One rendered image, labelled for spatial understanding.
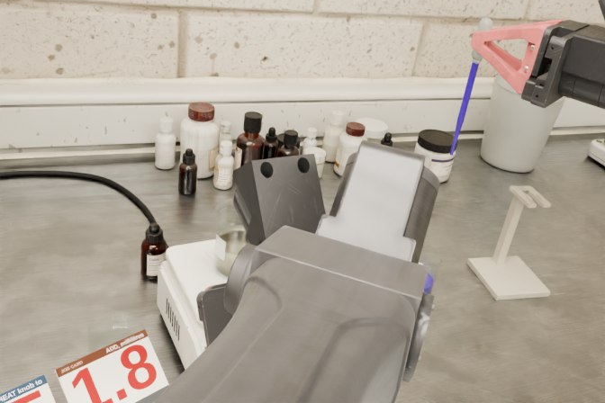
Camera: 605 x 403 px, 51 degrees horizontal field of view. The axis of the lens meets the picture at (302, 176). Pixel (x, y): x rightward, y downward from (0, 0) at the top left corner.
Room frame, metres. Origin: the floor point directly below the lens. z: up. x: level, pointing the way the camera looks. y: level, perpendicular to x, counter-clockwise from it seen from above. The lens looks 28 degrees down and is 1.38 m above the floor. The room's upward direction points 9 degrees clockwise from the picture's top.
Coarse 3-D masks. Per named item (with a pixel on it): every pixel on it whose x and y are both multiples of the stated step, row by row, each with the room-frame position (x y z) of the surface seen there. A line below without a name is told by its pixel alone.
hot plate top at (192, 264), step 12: (168, 252) 0.53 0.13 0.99; (180, 252) 0.53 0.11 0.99; (192, 252) 0.54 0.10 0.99; (204, 252) 0.54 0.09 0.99; (180, 264) 0.51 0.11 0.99; (192, 264) 0.52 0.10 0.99; (204, 264) 0.52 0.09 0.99; (180, 276) 0.49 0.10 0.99; (192, 276) 0.50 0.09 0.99; (204, 276) 0.50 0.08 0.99; (216, 276) 0.50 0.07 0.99; (180, 288) 0.48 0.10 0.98; (192, 288) 0.48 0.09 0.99; (204, 288) 0.48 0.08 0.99; (192, 300) 0.46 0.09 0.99
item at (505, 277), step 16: (512, 192) 0.72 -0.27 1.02; (528, 192) 0.72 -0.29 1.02; (512, 208) 0.72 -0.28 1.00; (512, 224) 0.72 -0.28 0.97; (496, 256) 0.72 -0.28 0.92; (512, 256) 0.75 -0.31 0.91; (480, 272) 0.70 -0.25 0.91; (496, 272) 0.70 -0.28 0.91; (512, 272) 0.71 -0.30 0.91; (528, 272) 0.71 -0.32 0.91; (496, 288) 0.67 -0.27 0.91; (512, 288) 0.67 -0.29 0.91; (528, 288) 0.68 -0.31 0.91; (544, 288) 0.68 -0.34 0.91
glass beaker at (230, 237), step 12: (228, 204) 0.54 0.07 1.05; (228, 216) 0.50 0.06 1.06; (216, 228) 0.51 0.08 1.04; (228, 228) 0.50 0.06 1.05; (240, 228) 0.50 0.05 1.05; (216, 240) 0.51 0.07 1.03; (228, 240) 0.50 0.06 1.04; (240, 240) 0.50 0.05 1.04; (216, 252) 0.51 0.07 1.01; (228, 252) 0.50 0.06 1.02; (216, 264) 0.51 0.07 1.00; (228, 264) 0.50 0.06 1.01; (228, 276) 0.50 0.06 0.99
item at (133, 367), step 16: (128, 352) 0.44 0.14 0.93; (144, 352) 0.45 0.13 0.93; (80, 368) 0.41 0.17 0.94; (96, 368) 0.41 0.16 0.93; (112, 368) 0.42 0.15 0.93; (128, 368) 0.43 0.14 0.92; (144, 368) 0.43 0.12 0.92; (80, 384) 0.40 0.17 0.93; (96, 384) 0.40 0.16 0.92; (112, 384) 0.41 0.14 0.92; (128, 384) 0.42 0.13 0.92; (144, 384) 0.42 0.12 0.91; (80, 400) 0.39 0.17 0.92; (96, 400) 0.39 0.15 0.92; (112, 400) 0.40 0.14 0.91
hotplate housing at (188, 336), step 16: (160, 272) 0.53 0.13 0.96; (160, 288) 0.52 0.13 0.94; (176, 288) 0.50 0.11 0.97; (160, 304) 0.52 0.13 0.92; (176, 304) 0.48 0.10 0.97; (176, 320) 0.47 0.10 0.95; (192, 320) 0.45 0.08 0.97; (176, 336) 0.47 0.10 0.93; (192, 336) 0.44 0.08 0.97; (192, 352) 0.43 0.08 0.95
